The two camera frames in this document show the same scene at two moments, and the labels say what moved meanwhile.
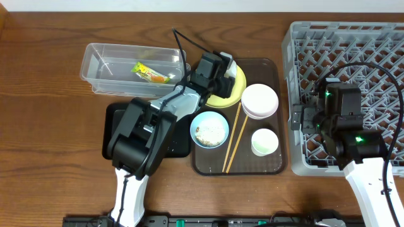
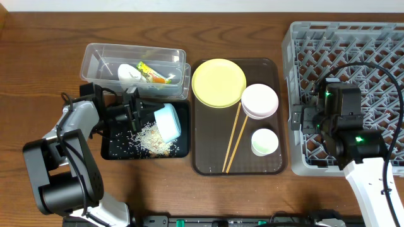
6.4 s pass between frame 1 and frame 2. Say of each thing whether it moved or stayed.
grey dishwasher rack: stayed
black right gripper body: stayed
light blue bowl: moved
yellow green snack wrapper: stayed
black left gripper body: moved
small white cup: stayed
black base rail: stayed
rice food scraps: moved
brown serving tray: stayed
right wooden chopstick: stayed
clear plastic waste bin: stayed
